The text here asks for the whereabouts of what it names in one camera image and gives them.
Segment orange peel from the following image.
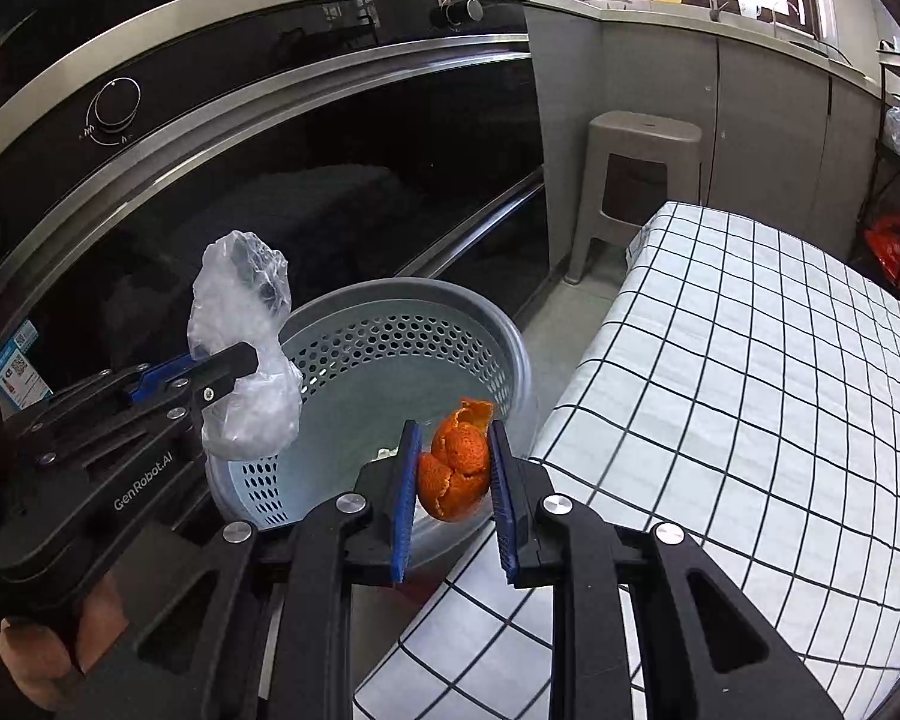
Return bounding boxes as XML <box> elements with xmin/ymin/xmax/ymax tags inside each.
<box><xmin>416</xmin><ymin>398</ymin><xmax>494</xmax><ymax>522</ymax></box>

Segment clear plastic bag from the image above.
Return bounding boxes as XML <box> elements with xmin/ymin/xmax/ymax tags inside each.
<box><xmin>187</xmin><ymin>231</ymin><xmax>304</xmax><ymax>461</ymax></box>

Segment grey perforated trash basket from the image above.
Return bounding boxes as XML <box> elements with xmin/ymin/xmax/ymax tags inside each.
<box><xmin>188</xmin><ymin>278</ymin><xmax>536</xmax><ymax>530</ymax></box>

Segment grey kitchen cabinets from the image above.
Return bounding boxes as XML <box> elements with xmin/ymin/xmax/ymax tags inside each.
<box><xmin>525</xmin><ymin>7</ymin><xmax>880</xmax><ymax>263</ymax></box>

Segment left human hand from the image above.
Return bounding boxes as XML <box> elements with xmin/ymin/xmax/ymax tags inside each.
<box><xmin>0</xmin><ymin>572</ymin><xmax>128</xmax><ymax>712</ymax></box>

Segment energy label sticker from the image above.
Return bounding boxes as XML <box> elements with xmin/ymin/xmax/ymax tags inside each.
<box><xmin>0</xmin><ymin>320</ymin><xmax>53</xmax><ymax>411</ymax></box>

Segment oven control knob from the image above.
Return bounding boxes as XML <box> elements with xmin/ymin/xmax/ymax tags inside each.
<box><xmin>82</xmin><ymin>76</ymin><xmax>142</xmax><ymax>148</ymax></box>

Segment white black grid tablecloth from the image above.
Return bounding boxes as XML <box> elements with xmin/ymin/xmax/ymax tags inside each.
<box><xmin>350</xmin><ymin>198</ymin><xmax>900</xmax><ymax>720</ymax></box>

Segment black built-in oven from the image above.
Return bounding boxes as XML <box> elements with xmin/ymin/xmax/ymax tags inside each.
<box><xmin>0</xmin><ymin>0</ymin><xmax>551</xmax><ymax>388</ymax></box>

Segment beige plastic stool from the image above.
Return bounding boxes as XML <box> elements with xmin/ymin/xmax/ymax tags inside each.
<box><xmin>566</xmin><ymin>110</ymin><xmax>702</xmax><ymax>283</ymax></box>

